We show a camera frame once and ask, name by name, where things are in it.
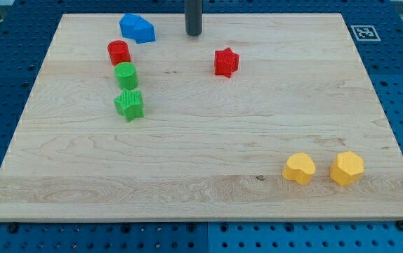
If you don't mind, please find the light wooden board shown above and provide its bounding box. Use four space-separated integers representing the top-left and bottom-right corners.
0 13 403 223

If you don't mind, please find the red star block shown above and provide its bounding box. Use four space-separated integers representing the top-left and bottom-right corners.
214 48 239 78

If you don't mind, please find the green star block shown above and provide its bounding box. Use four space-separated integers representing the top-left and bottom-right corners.
113 89 144 122

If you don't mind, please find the green cylinder block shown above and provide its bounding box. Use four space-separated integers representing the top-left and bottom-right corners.
114 62 139 90

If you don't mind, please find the yellow heart block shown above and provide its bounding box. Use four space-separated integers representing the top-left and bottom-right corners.
282 153 316 186

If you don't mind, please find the red cylinder block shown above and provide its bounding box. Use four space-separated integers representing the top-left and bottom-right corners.
107 40 131 66

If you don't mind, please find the blue pentagon block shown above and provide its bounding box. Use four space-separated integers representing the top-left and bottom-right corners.
119 13 156 44

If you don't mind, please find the yellow hexagon block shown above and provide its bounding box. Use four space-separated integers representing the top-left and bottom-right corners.
329 151 364 186

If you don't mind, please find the white fiducial marker tag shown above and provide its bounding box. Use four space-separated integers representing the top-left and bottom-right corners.
351 25 381 41

